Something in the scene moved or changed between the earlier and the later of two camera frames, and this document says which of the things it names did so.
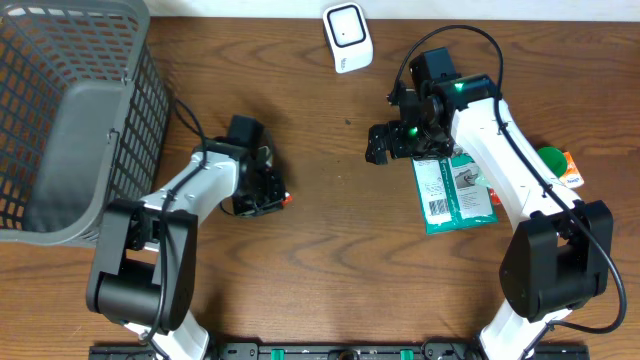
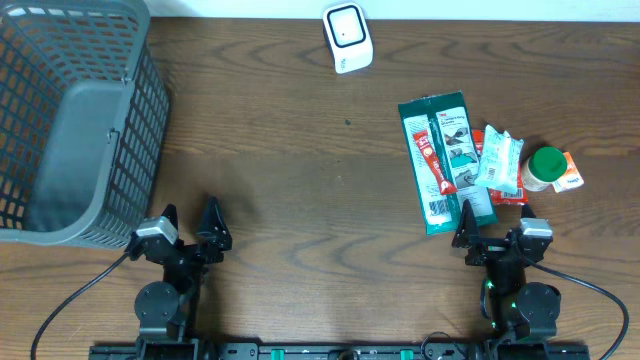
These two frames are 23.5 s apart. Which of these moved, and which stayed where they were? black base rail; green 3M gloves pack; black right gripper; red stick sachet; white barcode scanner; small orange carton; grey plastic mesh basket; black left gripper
Moved: black right gripper; black left gripper; red stick sachet
Stayed: black base rail; grey plastic mesh basket; green 3M gloves pack; white barcode scanner; small orange carton
